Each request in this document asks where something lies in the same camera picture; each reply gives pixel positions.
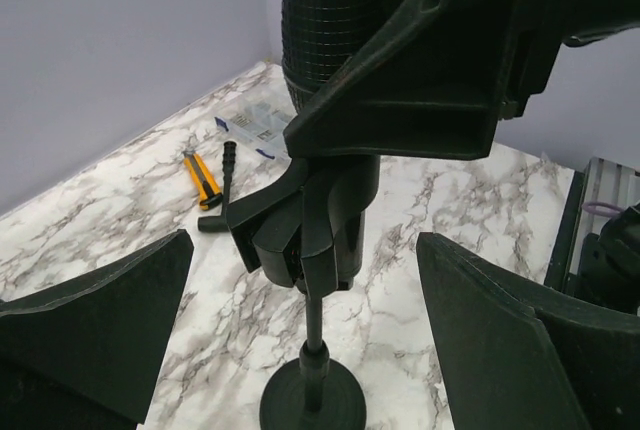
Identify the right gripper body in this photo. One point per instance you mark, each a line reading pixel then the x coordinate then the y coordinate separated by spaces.
pixel 540 27

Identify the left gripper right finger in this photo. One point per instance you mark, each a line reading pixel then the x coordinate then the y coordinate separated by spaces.
pixel 515 354

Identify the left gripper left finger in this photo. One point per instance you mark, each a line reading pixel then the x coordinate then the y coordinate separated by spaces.
pixel 89 351

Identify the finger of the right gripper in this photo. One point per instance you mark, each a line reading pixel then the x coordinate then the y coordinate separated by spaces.
pixel 247 216
pixel 424 85

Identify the black round-base mic stand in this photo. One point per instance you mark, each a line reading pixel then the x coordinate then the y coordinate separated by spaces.
pixel 318 250

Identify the yellow utility knife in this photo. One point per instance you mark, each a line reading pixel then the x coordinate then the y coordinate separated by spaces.
pixel 210 194

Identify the clear plastic screw box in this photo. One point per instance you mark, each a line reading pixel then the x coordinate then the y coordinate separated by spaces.
pixel 259 126

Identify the black T-handle tool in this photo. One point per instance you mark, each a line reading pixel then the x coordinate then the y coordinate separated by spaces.
pixel 218 224

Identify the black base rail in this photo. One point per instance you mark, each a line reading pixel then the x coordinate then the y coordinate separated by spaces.
pixel 580 266

